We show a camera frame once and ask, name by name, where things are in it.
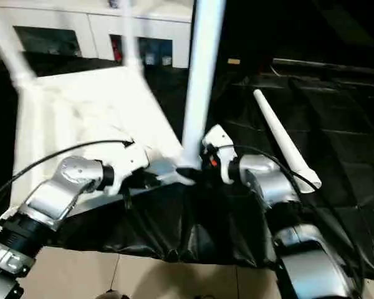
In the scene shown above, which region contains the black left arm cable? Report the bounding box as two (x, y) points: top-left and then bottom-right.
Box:
(0, 139), (137, 207)

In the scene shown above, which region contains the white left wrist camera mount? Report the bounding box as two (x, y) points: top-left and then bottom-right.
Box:
(110, 140), (151, 196)

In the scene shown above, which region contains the white plastic table top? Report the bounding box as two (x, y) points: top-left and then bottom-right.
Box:
(0, 64), (196, 235)

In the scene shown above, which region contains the red bottle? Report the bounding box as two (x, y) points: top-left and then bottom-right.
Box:
(112, 36), (122, 60)

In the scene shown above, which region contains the white cabinet with glass doors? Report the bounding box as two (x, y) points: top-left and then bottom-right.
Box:
(0, 0), (194, 69)

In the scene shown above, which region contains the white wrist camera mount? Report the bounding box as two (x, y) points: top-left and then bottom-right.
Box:
(110, 140), (151, 196)
(201, 124), (237, 185)

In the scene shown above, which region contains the black bar with red light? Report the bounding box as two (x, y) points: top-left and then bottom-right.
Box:
(272, 57), (374, 75)

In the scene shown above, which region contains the black mat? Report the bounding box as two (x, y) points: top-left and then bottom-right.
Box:
(0, 55), (374, 280)

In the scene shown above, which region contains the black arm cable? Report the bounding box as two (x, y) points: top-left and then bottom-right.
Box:
(0, 139), (137, 207)
(205, 145), (374, 281)

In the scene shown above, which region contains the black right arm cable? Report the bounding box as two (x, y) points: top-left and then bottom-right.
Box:
(205, 145), (374, 281)

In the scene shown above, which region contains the white plastic table leg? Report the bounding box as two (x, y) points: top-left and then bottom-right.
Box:
(180, 0), (227, 171)
(253, 89), (323, 194)
(120, 0), (145, 75)
(0, 0), (37, 87)

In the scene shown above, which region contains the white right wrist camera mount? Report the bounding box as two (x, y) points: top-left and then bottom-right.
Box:
(201, 124), (237, 185)

